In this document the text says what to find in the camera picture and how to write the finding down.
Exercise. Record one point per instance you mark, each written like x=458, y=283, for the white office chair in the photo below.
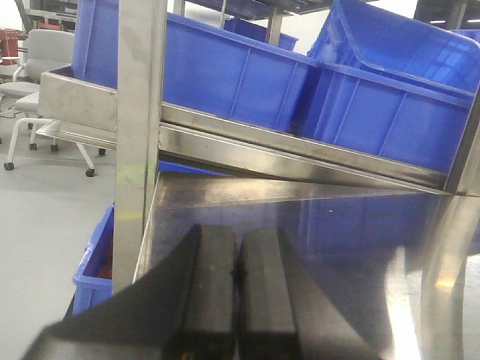
x=47, y=50

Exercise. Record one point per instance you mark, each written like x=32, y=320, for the blue plastic bin left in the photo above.
x=206, y=68

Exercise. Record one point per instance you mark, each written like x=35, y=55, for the blue plastic bin right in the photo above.
x=367, y=112

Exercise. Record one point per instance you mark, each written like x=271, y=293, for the blue bin on floor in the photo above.
x=93, y=277

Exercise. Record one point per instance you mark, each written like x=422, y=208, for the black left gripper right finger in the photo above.
x=283, y=313

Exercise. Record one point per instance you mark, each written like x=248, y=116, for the blue bin far background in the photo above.
x=258, y=32

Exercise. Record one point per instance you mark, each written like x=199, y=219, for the tilted blue bin on top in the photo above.
x=363, y=36

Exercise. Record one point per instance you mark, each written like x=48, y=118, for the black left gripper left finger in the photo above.
x=182, y=308

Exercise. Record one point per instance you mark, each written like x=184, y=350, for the stainless steel shelf rack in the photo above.
x=134, y=119

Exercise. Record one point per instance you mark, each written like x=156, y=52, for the blue plastic bin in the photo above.
x=367, y=112
x=206, y=68

